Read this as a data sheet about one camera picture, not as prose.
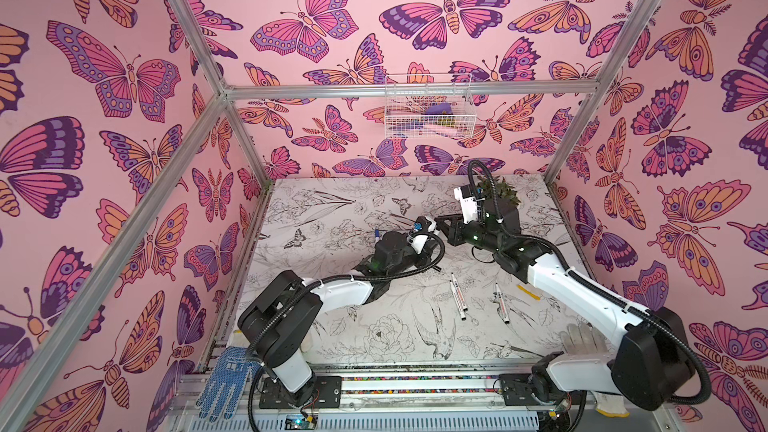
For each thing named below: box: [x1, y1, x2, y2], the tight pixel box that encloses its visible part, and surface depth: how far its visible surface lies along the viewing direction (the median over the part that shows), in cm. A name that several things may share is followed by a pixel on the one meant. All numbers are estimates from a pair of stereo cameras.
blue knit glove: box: [195, 346, 262, 423], surface depth 75 cm
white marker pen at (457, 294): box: [449, 272, 468, 321], surface depth 91 cm
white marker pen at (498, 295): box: [493, 282, 510, 324], surface depth 89 cm
